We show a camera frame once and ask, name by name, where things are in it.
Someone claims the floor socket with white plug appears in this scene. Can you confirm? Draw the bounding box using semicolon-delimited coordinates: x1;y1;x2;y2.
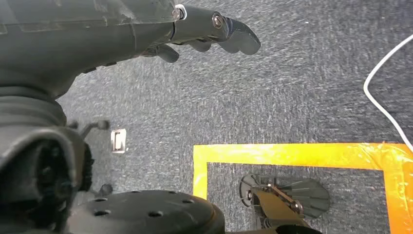
110;128;128;155

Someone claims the black perforated robot joint cover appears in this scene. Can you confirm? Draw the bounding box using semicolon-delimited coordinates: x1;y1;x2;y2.
64;190;225;234

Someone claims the yellow floor tape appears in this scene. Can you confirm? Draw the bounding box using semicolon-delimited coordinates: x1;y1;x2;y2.
193;143;413;234

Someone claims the black robot foot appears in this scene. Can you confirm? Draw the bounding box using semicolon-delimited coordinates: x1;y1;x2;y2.
239;174;331;234

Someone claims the white floor cable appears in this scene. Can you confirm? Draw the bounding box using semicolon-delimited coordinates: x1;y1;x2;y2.
363;34;413;153

